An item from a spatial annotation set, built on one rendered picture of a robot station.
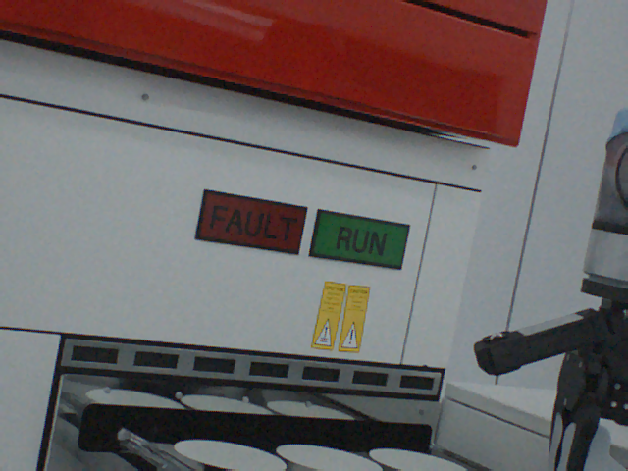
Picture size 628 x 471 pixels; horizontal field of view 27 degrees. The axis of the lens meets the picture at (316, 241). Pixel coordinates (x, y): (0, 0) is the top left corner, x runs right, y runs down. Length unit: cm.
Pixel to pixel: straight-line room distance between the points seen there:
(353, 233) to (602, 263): 29
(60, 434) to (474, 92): 53
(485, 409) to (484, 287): 208
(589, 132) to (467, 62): 232
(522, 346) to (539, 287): 245
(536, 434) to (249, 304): 31
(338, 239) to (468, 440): 26
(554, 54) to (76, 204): 248
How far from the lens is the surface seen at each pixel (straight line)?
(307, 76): 121
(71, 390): 119
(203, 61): 116
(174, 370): 124
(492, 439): 137
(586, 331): 114
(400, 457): 130
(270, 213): 126
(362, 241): 133
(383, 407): 137
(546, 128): 352
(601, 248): 114
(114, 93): 117
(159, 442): 117
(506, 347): 113
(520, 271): 352
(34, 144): 115
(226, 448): 119
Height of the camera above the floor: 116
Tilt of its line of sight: 3 degrees down
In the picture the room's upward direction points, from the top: 11 degrees clockwise
